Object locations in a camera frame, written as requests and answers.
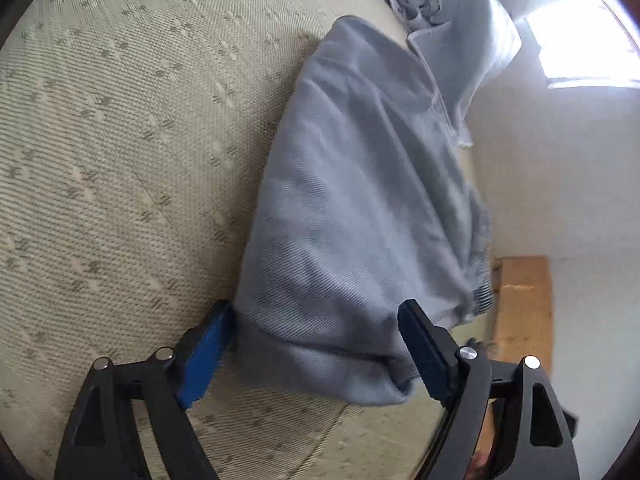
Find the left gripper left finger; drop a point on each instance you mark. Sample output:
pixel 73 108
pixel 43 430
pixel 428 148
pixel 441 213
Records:
pixel 101 439

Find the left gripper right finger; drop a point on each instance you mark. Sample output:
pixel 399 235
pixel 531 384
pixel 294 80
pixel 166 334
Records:
pixel 533 435

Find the light blue denim pants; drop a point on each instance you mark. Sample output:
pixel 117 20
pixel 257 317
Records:
pixel 363 205

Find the person's right hand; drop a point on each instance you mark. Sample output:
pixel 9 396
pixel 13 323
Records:
pixel 483 464

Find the wooden headboard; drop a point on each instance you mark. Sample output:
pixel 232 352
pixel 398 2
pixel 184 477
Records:
pixel 524 324

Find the window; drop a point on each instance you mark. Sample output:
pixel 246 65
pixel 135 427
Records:
pixel 582 44

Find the light blue blanket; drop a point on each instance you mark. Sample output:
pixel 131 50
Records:
pixel 464 43

